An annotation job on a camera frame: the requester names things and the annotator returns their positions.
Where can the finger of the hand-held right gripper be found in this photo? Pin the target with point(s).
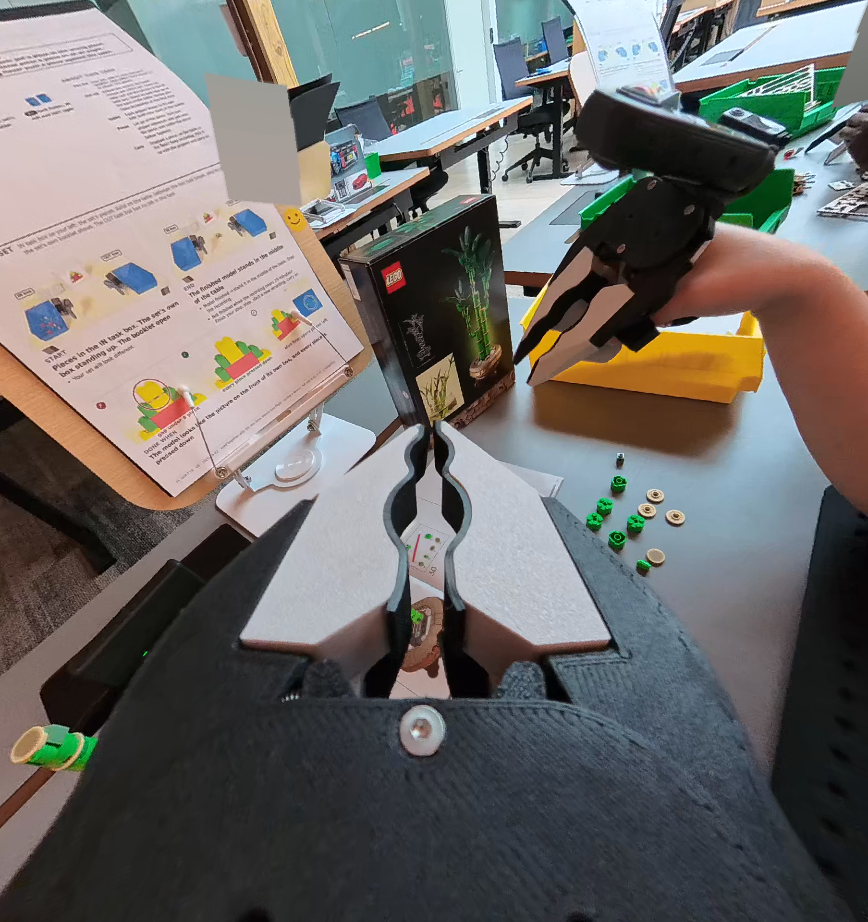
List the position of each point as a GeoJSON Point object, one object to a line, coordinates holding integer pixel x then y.
{"type": "Point", "coordinates": [570, 360]}
{"type": "Point", "coordinates": [570, 281]}

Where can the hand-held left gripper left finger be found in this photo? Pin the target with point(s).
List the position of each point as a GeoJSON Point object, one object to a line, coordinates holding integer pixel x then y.
{"type": "Point", "coordinates": [333, 576]}

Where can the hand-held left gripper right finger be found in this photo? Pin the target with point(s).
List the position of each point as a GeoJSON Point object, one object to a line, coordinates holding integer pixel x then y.
{"type": "Point", "coordinates": [527, 576]}

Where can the cluster of green round bricks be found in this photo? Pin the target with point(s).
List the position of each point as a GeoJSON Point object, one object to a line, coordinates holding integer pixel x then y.
{"type": "Point", "coordinates": [635, 524]}

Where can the person's right forearm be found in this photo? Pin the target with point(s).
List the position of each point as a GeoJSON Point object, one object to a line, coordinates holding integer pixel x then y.
{"type": "Point", "coordinates": [815, 360]}

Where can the grey desk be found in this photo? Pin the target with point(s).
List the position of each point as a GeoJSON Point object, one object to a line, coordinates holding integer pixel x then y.
{"type": "Point", "coordinates": [693, 446]}

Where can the person's right hand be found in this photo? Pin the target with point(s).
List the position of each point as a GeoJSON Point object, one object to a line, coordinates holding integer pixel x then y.
{"type": "Point", "coordinates": [715, 288]}

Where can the open instruction booklet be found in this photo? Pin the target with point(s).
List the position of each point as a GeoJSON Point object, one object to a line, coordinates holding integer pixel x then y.
{"type": "Point", "coordinates": [426, 547]}

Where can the background instruction sheet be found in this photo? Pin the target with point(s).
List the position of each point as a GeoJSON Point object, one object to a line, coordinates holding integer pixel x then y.
{"type": "Point", "coordinates": [621, 50]}

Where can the green plastic bin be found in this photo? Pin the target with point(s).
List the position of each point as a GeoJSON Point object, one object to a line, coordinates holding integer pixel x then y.
{"type": "Point", "coordinates": [765, 101]}
{"type": "Point", "coordinates": [765, 202]}

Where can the yellow plastic bin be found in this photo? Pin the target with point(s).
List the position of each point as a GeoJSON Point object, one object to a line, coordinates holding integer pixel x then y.
{"type": "Point", "coordinates": [693, 367]}

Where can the black toy set box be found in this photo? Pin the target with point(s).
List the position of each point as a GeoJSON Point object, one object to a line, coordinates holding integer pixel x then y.
{"type": "Point", "coordinates": [434, 288]}

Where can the dark office chair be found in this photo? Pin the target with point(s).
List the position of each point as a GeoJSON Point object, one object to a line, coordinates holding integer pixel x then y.
{"type": "Point", "coordinates": [520, 68]}
{"type": "Point", "coordinates": [365, 119]}

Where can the wooden puzzle pieces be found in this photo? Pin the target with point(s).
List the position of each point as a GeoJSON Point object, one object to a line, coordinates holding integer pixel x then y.
{"type": "Point", "coordinates": [859, 198]}

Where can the black electronic box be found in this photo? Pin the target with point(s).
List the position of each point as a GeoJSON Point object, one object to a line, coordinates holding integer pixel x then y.
{"type": "Point", "coordinates": [117, 648]}

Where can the small colourful toy box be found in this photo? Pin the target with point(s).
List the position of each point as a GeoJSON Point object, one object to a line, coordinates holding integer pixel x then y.
{"type": "Point", "coordinates": [351, 169]}

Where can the yellow smiley sticker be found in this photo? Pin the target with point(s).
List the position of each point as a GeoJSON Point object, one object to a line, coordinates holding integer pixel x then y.
{"type": "Point", "coordinates": [295, 218]}

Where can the green bamboo brick model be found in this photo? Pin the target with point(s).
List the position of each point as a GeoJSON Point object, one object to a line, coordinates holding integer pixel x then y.
{"type": "Point", "coordinates": [59, 749]}

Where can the black perforated panel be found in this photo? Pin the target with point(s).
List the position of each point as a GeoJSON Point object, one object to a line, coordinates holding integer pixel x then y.
{"type": "Point", "coordinates": [837, 684]}

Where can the printed instruction sheet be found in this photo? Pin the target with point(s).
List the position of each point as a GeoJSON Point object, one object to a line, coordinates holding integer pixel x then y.
{"type": "Point", "coordinates": [117, 252]}

